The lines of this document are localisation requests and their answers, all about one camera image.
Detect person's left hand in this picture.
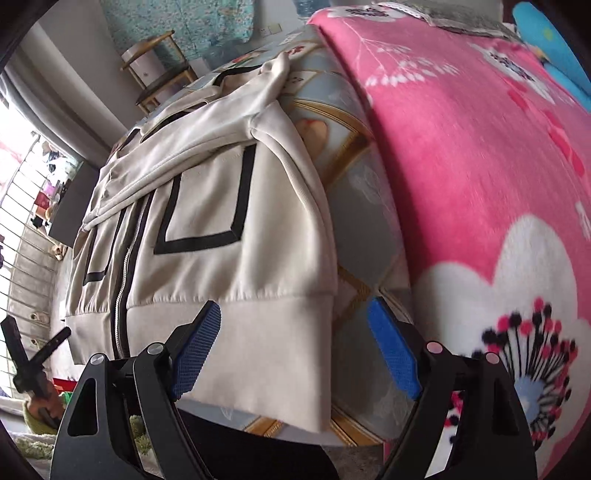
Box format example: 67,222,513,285
21,369,63,430

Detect wooden chair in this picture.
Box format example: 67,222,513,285
121,30,199,116

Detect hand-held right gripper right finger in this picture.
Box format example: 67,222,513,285
367,296,539,480

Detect silver sequin cushion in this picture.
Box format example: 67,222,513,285
397,0,522,35

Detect shaggy green white rug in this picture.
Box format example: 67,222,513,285
18,406,153,457

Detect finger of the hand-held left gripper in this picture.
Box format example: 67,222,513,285
0,316,32,393
28,327,73,367

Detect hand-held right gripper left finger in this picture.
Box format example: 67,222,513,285
50,300,223,480

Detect grey curtain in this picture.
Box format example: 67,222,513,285
0,23,125,162

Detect pink floral blanket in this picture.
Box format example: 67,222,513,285
307,0,591,480

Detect patterned tablecloth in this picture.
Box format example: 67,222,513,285
106,23,416,448

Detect beige zip jacket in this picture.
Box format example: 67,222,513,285
62,51,340,435

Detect person's black pants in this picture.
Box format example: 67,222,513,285
178,406,352,480

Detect empty water bottle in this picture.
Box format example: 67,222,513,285
203,45,243,75

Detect teal floral wall cloth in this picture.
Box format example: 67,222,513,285
99,0,257,61

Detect blue striped pillow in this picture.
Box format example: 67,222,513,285
512,1,591,97

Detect pink white box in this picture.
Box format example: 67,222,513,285
127,41,167,86

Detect dark grey panel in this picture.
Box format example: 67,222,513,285
48,157,100,247

